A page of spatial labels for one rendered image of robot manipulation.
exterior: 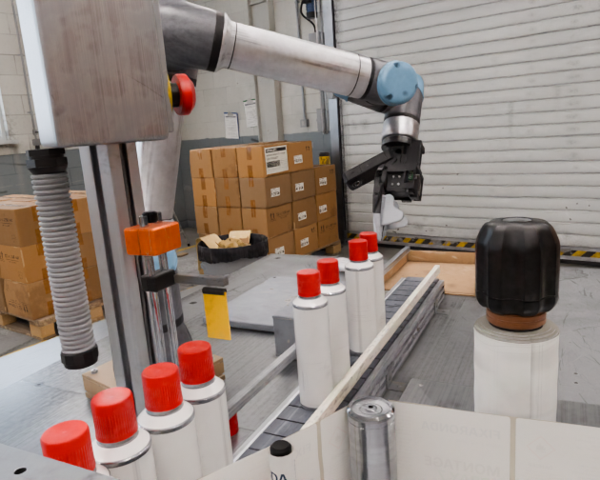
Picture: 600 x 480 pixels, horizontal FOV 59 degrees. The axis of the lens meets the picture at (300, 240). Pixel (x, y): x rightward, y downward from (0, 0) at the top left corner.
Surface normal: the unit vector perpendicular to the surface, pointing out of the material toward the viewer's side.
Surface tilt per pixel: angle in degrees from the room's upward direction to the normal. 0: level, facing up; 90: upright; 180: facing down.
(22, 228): 90
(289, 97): 90
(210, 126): 90
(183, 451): 90
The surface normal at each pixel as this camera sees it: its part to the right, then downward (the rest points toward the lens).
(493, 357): -0.76, 0.19
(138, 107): 0.48, 0.15
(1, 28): 0.79, 0.07
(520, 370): -0.26, 0.18
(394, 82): 0.26, 0.23
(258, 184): -0.55, 0.21
